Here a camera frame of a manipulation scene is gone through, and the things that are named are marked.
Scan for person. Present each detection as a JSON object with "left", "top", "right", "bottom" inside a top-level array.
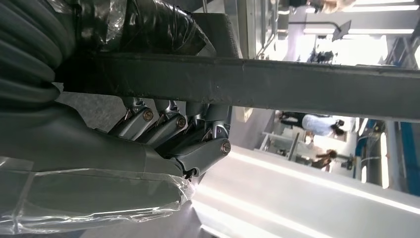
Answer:
[
  {"left": 310, "top": 149, "right": 339, "bottom": 172},
  {"left": 279, "top": 111, "right": 346, "bottom": 139},
  {"left": 307, "top": 0, "right": 357, "bottom": 14}
]

